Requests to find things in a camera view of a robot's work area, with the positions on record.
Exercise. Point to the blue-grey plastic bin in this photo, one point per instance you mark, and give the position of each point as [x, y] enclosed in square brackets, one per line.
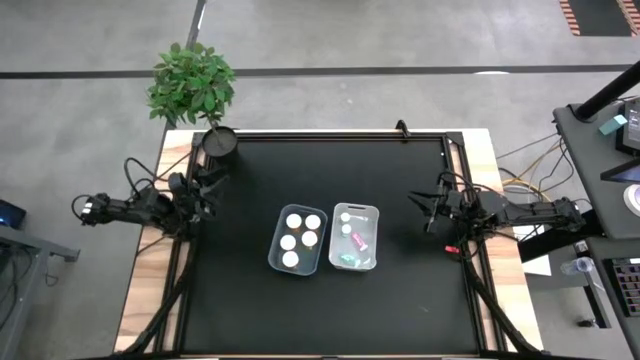
[300, 267]

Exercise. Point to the black table clamp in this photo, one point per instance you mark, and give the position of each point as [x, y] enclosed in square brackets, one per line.
[401, 127]

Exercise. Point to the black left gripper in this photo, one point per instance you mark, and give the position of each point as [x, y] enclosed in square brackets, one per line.
[186, 197]

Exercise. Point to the amber pill bottle white cap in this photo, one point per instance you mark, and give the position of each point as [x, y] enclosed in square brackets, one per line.
[294, 220]
[287, 242]
[313, 221]
[309, 238]

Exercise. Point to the black rug red border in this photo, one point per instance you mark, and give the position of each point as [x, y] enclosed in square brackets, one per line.
[600, 15]

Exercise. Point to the clear plastic water bottle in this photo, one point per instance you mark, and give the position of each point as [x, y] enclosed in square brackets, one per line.
[575, 265]

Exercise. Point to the black plant pot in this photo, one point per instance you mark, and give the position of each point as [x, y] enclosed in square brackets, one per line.
[219, 142]

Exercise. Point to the teal pill bottle white cap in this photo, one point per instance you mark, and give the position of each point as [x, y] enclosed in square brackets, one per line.
[290, 259]

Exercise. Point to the white tape roll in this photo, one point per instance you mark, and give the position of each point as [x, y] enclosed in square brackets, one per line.
[634, 197]

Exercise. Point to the small teal pill bottle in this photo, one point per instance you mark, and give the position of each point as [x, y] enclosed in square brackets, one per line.
[348, 259]

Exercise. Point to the small red clip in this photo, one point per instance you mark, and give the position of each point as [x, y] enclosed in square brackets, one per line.
[452, 249]

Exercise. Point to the device with blue screen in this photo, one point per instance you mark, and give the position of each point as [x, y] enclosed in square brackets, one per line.
[9, 214]

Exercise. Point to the grey side table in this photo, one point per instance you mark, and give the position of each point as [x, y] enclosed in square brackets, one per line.
[25, 250]

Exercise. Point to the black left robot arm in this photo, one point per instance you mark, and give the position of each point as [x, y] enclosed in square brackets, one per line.
[130, 207]

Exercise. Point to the dark tablet screen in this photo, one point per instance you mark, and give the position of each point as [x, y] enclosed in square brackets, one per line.
[632, 125]

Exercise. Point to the white plastic bin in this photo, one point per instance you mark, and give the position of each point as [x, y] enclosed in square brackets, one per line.
[336, 245]

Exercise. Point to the small teal box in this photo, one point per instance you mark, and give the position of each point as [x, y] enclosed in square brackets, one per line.
[612, 124]

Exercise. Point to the white paper sheet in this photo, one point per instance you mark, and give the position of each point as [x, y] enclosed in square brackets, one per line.
[530, 252]

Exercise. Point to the green artificial plant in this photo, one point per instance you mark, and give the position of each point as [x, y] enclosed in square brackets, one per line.
[190, 82]

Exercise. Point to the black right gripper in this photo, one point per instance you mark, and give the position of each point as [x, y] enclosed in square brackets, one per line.
[450, 207]

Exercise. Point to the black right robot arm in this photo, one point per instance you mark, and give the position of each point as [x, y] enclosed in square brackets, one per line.
[540, 212]

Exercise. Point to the black keyboard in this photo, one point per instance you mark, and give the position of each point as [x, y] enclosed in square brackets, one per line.
[625, 285]

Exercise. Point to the black aluminium table frame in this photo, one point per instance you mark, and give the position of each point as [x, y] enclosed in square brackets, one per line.
[325, 135]

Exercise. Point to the black side desk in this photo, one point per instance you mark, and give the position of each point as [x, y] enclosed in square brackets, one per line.
[575, 130]

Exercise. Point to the black round pole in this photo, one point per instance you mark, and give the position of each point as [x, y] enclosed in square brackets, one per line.
[607, 92]

